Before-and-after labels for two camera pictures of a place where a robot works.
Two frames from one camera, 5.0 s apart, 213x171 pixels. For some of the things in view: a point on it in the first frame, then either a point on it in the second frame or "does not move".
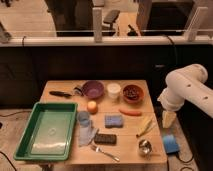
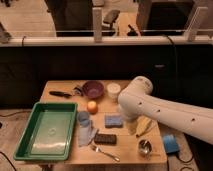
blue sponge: [113, 121] does not move
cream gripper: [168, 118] to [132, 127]
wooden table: [116, 121] does not move
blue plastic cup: [84, 118] does not move
